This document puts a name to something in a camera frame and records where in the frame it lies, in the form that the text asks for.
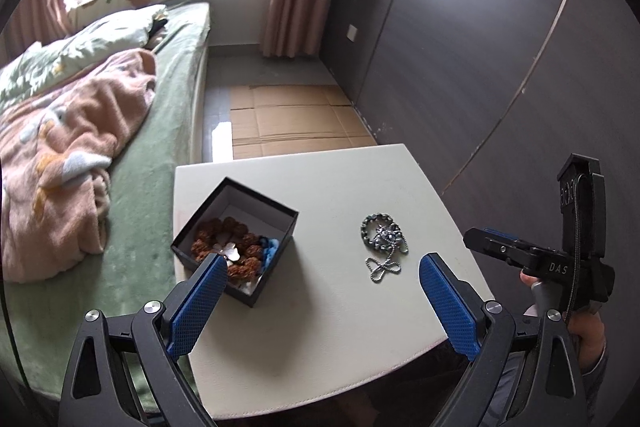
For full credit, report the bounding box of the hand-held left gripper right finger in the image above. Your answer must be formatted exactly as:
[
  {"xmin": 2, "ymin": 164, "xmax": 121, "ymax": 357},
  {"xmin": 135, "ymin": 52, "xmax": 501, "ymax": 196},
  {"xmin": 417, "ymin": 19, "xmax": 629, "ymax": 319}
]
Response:
[{"xmin": 419, "ymin": 252, "xmax": 588, "ymax": 427}]

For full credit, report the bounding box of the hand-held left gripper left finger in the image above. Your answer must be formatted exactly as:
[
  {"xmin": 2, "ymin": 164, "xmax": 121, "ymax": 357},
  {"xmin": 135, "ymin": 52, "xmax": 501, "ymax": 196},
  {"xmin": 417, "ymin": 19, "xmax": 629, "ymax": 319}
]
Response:
[{"xmin": 57, "ymin": 253, "xmax": 228, "ymax": 427}]

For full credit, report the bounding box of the white flower ornament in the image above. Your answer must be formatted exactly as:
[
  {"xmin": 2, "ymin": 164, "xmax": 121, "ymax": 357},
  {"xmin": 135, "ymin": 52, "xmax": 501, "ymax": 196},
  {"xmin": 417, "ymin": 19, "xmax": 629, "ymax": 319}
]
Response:
[{"xmin": 211, "ymin": 241, "xmax": 242, "ymax": 265}]

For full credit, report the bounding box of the brown bead bracelet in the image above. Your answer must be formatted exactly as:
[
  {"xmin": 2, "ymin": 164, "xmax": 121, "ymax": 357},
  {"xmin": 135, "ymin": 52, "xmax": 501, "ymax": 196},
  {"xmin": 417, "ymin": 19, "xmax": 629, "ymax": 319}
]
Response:
[{"xmin": 190, "ymin": 217, "xmax": 266, "ymax": 280}]

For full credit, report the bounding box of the blue cord bracelet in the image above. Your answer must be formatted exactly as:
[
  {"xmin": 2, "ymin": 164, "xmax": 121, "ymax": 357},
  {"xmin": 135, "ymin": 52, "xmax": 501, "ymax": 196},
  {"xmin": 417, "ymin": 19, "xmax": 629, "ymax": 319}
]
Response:
[{"xmin": 259, "ymin": 234, "xmax": 282, "ymax": 270}]

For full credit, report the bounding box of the silver chain necklace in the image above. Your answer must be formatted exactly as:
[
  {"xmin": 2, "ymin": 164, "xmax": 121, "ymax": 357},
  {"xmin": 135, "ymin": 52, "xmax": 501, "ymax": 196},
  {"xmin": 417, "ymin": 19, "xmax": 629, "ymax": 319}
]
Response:
[{"xmin": 360, "ymin": 213, "xmax": 410, "ymax": 285}]

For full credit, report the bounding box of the black jewelry box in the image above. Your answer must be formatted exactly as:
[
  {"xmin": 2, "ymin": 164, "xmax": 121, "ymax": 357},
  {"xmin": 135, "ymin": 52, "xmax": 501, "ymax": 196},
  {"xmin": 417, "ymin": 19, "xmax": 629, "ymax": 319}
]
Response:
[{"xmin": 171, "ymin": 177, "xmax": 300, "ymax": 308}]

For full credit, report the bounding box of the person's right hand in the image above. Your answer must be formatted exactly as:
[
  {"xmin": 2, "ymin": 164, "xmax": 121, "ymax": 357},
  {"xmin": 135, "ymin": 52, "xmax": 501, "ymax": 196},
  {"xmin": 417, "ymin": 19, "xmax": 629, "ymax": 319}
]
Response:
[{"xmin": 520, "ymin": 271, "xmax": 608, "ymax": 370}]

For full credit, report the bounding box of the white side table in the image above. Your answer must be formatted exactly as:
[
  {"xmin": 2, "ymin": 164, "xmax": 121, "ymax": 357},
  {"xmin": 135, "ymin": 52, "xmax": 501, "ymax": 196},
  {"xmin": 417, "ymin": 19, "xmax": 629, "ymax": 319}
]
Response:
[{"xmin": 172, "ymin": 143, "xmax": 496, "ymax": 420}]

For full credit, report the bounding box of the green bed sheet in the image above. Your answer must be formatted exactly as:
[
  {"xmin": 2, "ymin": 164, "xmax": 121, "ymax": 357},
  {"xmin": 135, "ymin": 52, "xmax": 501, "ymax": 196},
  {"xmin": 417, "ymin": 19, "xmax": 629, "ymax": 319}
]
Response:
[{"xmin": 0, "ymin": 2, "xmax": 211, "ymax": 400}]

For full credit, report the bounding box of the grey wardrobe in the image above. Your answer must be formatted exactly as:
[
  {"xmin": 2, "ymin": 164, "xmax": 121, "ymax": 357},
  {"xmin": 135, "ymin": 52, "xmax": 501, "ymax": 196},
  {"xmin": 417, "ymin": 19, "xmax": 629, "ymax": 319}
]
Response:
[{"xmin": 320, "ymin": 0, "xmax": 640, "ymax": 268}]

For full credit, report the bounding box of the pink fleece blanket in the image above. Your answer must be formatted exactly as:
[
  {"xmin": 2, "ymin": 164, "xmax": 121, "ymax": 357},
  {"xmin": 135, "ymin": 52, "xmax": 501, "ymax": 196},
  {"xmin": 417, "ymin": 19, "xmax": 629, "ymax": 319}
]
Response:
[{"xmin": 0, "ymin": 48, "xmax": 158, "ymax": 284}]

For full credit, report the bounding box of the flat cardboard sheet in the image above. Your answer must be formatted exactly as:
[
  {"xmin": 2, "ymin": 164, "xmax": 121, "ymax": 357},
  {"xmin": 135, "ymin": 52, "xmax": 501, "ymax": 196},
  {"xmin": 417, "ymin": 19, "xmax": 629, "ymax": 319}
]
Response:
[{"xmin": 230, "ymin": 84, "xmax": 377, "ymax": 160}]

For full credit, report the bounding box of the floral white pillow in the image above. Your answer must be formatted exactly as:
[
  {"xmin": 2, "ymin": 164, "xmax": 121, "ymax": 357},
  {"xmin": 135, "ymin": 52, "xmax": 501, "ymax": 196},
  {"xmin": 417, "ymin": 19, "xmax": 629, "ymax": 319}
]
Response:
[{"xmin": 0, "ymin": 4, "xmax": 168, "ymax": 108}]

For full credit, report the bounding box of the black braided cable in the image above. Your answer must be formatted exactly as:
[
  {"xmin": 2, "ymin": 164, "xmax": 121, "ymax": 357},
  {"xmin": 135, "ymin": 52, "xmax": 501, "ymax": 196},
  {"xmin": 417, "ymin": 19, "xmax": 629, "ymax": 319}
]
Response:
[{"xmin": 564, "ymin": 174, "xmax": 586, "ymax": 323}]

